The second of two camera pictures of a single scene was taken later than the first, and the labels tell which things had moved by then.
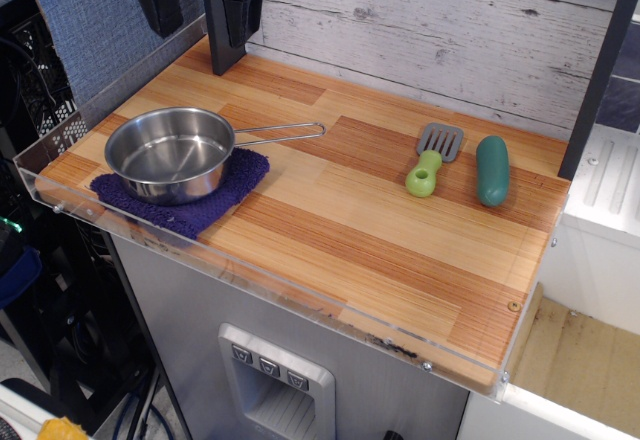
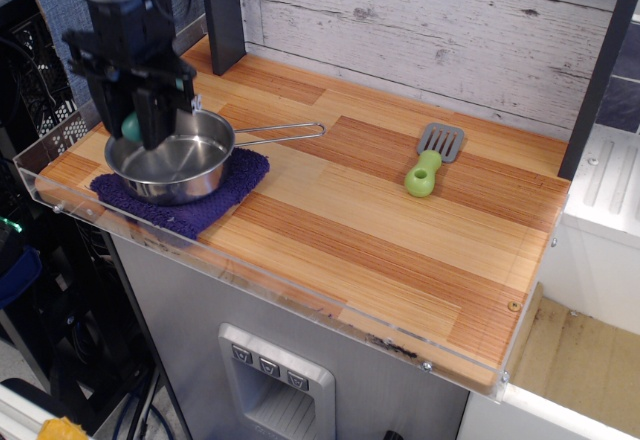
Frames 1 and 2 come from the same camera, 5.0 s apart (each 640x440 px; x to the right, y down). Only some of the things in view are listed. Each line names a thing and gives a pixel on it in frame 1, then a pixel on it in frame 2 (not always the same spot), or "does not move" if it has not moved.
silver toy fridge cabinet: [237, 366] does not move
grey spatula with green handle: [436, 142] does not move
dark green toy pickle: [492, 165] → [131, 127]
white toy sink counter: [576, 373] does not move
